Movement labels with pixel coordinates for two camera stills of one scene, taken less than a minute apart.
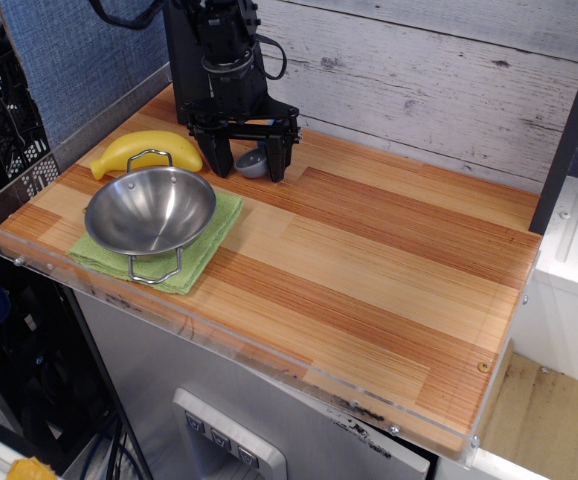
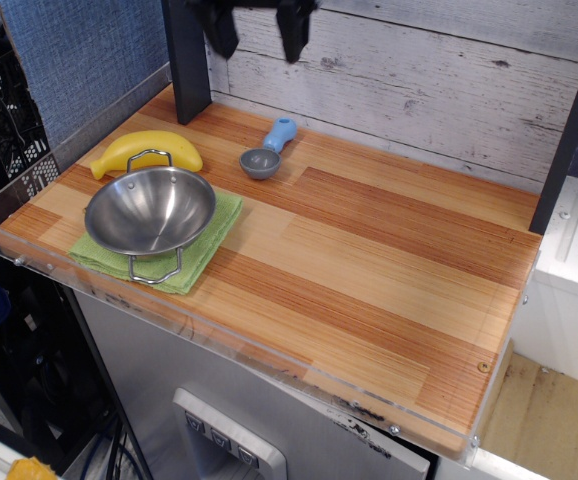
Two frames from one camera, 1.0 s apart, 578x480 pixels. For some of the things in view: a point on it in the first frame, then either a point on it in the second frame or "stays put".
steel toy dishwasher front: (201, 411) stays put
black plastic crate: (13, 129) stays put
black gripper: (238, 105) → (293, 19)
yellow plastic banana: (183, 152) stays put
